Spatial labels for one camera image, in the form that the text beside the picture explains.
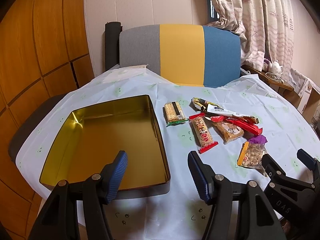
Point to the wooden side table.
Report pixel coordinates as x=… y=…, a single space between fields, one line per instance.
x=262 y=76

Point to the floral beige curtain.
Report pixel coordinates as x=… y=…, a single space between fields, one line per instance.
x=265 y=28

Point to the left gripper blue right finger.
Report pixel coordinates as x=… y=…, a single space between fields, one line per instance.
x=202 y=175

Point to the purple snack pack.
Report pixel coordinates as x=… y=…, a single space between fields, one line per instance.
x=259 y=139

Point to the peanut bag orange edge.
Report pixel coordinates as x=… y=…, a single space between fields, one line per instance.
x=251 y=155

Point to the black rolled mat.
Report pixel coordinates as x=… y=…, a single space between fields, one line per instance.
x=112 y=34

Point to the cracker pack green end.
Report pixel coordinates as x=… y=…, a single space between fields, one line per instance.
x=174 y=114

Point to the long red-end biscuit bar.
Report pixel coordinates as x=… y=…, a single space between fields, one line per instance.
x=202 y=132

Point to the round woven coaster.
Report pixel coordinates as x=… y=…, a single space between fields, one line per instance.
x=274 y=77

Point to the cardboard box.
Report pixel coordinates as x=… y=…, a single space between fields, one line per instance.
x=302 y=86

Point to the gold rectangular tin box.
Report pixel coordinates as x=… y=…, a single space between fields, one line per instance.
x=92 y=136

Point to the yellow black snack wrapper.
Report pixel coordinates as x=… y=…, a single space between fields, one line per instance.
x=214 y=109

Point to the light blue patterned tablecloth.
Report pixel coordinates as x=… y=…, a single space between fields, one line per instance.
x=179 y=214

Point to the red foil snack pack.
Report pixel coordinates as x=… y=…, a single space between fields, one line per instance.
x=247 y=126

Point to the grey yellow blue chair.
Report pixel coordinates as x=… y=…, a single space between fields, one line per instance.
x=184 y=54

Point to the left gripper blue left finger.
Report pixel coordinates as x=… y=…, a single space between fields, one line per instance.
x=112 y=175

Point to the white teapot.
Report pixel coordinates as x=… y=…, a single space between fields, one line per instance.
x=275 y=68

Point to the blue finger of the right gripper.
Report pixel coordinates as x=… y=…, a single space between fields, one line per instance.
x=306 y=159
x=271 y=167

